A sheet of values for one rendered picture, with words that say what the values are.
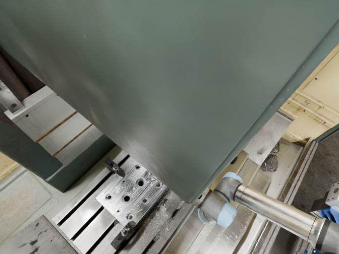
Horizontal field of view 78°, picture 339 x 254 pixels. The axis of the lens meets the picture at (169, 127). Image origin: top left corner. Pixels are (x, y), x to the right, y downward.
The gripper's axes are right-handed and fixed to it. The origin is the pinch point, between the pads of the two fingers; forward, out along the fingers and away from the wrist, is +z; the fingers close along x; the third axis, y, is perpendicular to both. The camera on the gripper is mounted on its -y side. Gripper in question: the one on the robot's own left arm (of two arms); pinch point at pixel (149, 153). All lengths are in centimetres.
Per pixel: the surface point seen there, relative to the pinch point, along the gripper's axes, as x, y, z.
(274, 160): 76, 68, -55
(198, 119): -13, -56, -17
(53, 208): -43, 72, 42
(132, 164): 0.8, 35.1, 12.6
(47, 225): -51, 71, 36
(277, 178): 64, 67, -62
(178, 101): -13, -56, -15
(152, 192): -3.7, 35.1, -4.7
